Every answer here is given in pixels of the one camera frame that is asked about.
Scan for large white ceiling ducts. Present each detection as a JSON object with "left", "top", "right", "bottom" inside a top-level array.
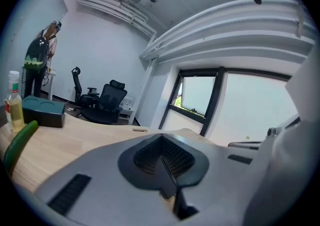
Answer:
[{"left": 138, "top": 0, "right": 317, "bottom": 65}]

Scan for black and green backpack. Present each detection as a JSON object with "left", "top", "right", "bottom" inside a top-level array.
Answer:
[{"left": 23, "top": 35, "right": 50, "bottom": 71}]

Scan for thin white ceiling pipes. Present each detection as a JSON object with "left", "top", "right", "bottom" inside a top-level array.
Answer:
[{"left": 74, "top": 0, "right": 159, "bottom": 40}]

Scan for green cucumber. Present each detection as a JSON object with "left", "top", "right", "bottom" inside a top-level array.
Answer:
[{"left": 3, "top": 120, "right": 39, "bottom": 178}]

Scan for black framed window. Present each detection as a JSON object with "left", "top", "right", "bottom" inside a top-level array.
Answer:
[{"left": 158, "top": 66, "right": 301, "bottom": 139}]

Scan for black office chair with headrest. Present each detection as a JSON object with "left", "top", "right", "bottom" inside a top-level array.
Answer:
[
  {"left": 70, "top": 66, "right": 101, "bottom": 109},
  {"left": 79, "top": 79, "right": 128, "bottom": 125}
]

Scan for dark green box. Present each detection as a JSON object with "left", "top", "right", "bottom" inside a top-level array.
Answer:
[{"left": 21, "top": 95, "right": 67, "bottom": 129}]

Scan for clear bottle with yellow liquid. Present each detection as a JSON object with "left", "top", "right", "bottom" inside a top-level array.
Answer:
[{"left": 4, "top": 70, "right": 26, "bottom": 134}]

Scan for white side table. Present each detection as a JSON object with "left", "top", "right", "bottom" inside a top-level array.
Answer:
[{"left": 46, "top": 68, "right": 57, "bottom": 101}]

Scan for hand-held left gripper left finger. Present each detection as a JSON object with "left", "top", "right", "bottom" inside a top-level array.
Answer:
[{"left": 117, "top": 134, "right": 179, "bottom": 200}]

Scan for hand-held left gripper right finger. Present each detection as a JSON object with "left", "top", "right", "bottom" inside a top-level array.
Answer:
[{"left": 161, "top": 134, "right": 210, "bottom": 188}]

